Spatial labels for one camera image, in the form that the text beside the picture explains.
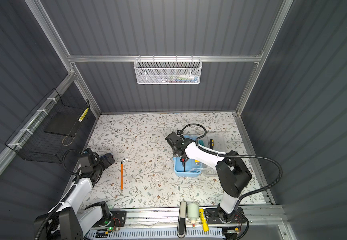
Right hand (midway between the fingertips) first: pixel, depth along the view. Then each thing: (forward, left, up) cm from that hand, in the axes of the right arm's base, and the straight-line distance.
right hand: (182, 150), depth 90 cm
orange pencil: (-13, +36, -7) cm, 39 cm away
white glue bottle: (-34, -5, 0) cm, 34 cm away
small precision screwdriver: (+2, -18, +4) cm, 18 cm away
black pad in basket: (+3, +61, +24) cm, 65 cm away
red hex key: (-13, 0, +13) cm, 19 cm away
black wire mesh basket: (-4, +67, +23) cm, 71 cm away
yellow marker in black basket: (+10, +55, +22) cm, 60 cm away
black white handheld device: (-40, +1, -6) cm, 40 cm away
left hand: (-6, +46, +1) cm, 46 cm away
